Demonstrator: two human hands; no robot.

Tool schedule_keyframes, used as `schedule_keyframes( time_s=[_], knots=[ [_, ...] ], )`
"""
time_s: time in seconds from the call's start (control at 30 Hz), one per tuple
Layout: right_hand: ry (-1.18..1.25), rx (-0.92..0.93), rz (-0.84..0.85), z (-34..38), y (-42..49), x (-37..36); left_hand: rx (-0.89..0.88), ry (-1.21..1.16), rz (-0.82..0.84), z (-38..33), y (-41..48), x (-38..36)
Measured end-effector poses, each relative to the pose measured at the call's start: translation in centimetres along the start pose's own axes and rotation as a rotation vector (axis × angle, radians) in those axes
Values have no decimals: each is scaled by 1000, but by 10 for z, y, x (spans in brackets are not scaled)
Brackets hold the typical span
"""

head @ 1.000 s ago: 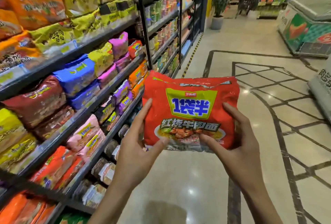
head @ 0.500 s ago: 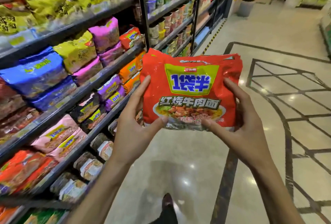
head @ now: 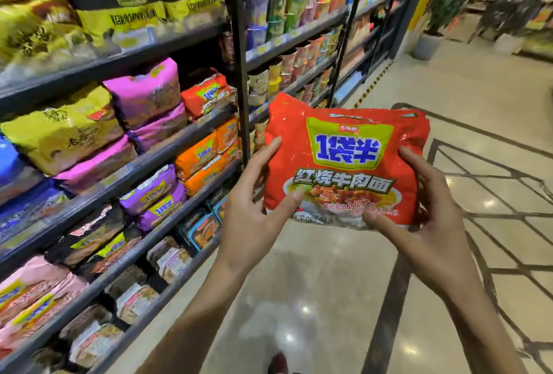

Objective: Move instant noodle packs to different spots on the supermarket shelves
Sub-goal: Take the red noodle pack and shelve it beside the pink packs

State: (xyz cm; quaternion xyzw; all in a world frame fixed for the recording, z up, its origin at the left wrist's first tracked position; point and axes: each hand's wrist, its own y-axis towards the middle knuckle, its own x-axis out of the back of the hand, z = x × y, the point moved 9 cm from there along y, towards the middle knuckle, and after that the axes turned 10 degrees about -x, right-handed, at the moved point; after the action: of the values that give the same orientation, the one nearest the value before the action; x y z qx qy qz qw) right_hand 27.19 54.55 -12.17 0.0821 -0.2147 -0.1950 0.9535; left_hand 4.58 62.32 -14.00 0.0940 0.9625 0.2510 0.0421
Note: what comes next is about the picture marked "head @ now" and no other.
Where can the person's right hand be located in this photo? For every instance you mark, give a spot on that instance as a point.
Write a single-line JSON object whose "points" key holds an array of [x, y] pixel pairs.
{"points": [[436, 248]]}

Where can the person's left hand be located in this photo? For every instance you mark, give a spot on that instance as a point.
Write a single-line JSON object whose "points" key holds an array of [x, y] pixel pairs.
{"points": [[246, 231]]}

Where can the red orange noodle multipack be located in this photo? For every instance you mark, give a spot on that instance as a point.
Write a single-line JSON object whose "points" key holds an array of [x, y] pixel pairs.
{"points": [[345, 157]]}

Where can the black metal store shelving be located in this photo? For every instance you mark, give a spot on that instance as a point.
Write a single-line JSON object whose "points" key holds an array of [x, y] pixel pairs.
{"points": [[235, 41]]}

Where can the person's left forearm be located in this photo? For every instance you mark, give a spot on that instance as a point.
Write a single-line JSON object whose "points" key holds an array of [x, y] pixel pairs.
{"points": [[190, 330]]}

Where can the person's left shoe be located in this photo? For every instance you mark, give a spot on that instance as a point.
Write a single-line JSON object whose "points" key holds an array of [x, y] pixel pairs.
{"points": [[278, 365]]}

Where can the potted green plant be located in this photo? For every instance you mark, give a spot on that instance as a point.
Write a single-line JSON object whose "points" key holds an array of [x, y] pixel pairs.
{"points": [[436, 15]]}

